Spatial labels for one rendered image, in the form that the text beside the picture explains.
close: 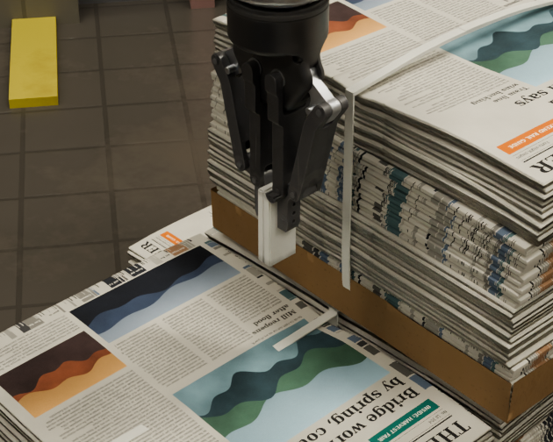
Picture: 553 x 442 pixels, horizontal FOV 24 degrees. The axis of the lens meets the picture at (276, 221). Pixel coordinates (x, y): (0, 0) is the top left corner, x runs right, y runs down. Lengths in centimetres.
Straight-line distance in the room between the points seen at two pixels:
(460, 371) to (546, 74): 25
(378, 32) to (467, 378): 30
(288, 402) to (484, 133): 28
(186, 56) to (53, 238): 89
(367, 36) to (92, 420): 40
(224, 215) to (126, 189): 167
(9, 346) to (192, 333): 16
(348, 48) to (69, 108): 219
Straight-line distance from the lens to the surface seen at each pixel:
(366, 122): 103
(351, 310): 113
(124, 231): 275
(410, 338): 108
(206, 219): 169
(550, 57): 109
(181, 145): 305
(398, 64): 104
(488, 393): 104
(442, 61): 108
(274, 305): 116
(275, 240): 103
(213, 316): 115
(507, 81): 105
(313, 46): 93
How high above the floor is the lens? 154
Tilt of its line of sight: 34 degrees down
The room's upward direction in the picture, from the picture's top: straight up
